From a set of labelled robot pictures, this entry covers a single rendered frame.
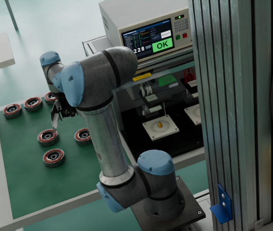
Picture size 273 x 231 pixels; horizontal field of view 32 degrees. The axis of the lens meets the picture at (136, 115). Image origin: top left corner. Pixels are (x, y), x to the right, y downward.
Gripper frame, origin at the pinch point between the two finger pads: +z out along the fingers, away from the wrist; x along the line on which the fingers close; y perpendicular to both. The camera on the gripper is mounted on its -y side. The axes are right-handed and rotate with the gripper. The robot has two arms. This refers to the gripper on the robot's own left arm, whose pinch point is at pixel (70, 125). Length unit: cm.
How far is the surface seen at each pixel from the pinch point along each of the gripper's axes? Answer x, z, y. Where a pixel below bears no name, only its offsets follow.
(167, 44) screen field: 60, -1, -36
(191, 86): 67, 23, -29
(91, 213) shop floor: -1, 115, -59
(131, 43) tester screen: 42, -8, -37
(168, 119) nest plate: 51, 37, -27
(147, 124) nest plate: 40, 37, -29
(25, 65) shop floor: -9, 115, -289
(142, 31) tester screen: 49, -12, -36
